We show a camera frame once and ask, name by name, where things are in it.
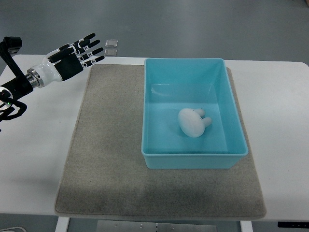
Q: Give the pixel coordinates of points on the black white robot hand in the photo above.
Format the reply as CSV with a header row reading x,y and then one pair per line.
x,y
61,65

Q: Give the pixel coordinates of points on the white bunny toy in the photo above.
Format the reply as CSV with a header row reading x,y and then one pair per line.
x,y
193,121

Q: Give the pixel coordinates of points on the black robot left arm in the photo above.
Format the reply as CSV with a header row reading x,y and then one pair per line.
x,y
11,92

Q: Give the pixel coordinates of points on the blue plastic box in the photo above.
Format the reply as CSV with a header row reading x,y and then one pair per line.
x,y
173,84

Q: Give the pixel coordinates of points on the lower metal floor plate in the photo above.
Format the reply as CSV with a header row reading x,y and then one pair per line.
x,y
110,52

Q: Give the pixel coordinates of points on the grey felt mat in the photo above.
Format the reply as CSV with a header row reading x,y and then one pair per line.
x,y
105,175

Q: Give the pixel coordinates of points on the white table left leg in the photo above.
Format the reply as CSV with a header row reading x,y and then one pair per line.
x,y
62,224

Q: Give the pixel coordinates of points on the white table leg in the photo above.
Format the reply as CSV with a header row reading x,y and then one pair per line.
x,y
246,226
62,224

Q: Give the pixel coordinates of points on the grey metal crossbar plate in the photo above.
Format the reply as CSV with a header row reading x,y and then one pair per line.
x,y
130,226

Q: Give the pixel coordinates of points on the white table right leg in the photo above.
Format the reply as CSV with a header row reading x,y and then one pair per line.
x,y
246,226

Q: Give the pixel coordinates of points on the black table control panel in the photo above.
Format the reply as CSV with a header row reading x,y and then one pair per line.
x,y
298,225

